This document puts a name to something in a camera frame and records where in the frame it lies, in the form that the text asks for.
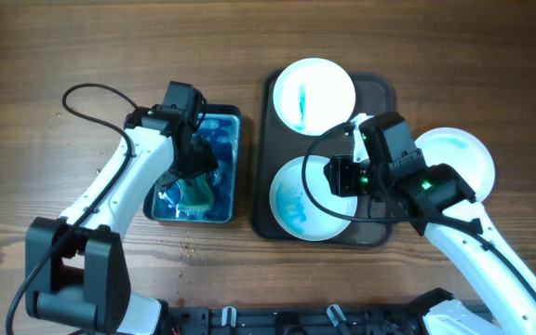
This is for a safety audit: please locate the green scouring sponge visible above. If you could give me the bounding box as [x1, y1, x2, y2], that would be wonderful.
[178, 175, 215, 211]

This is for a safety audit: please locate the white plate blue smear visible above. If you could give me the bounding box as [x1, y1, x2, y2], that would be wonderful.
[415, 127, 496, 202]

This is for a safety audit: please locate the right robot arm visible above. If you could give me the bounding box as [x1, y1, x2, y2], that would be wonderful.
[324, 113, 536, 334]

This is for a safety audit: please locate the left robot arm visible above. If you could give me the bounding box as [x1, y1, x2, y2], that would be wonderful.
[5, 81, 218, 334]

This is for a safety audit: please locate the dark brown serving tray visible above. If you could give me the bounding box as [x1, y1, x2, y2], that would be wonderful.
[252, 69, 396, 249]

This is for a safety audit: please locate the black tub blue water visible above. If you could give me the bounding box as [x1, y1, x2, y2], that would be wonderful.
[143, 104, 242, 224]

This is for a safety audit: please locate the white plate top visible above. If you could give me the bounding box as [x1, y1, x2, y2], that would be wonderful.
[273, 58, 356, 136]

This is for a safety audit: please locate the left black cable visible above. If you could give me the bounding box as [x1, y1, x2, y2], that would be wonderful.
[5, 83, 141, 335]

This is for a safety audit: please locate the black cable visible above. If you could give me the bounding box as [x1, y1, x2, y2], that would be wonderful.
[301, 121, 536, 334]
[5, 83, 141, 335]

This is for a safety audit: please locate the right black cable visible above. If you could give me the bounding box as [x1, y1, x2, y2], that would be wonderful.
[301, 121, 536, 334]

